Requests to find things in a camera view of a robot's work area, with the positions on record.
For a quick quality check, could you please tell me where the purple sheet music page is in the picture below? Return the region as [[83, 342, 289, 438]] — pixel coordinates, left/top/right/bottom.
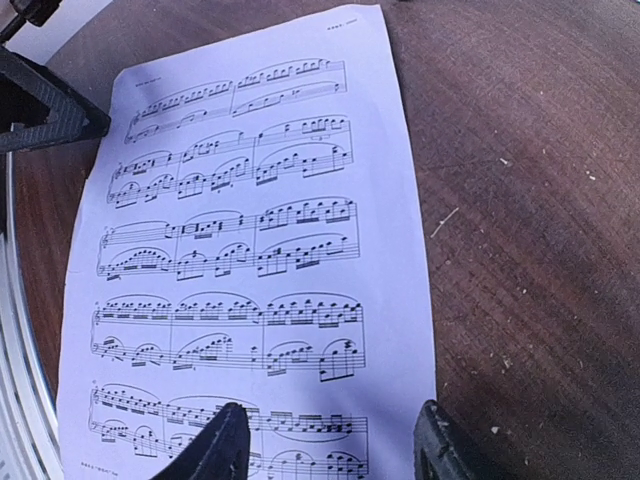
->
[[57, 5, 435, 479]]

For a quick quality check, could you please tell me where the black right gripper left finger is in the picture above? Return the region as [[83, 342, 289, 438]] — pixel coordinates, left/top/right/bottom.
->
[[162, 402, 250, 480]]

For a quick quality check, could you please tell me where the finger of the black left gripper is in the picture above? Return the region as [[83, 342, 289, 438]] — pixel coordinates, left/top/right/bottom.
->
[[1, 48, 111, 154]]

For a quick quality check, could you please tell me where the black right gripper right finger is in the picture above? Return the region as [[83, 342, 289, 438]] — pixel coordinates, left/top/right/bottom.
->
[[413, 400, 488, 479]]

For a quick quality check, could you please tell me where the front aluminium frame rail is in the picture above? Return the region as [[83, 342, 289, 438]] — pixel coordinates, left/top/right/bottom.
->
[[1, 154, 64, 479]]

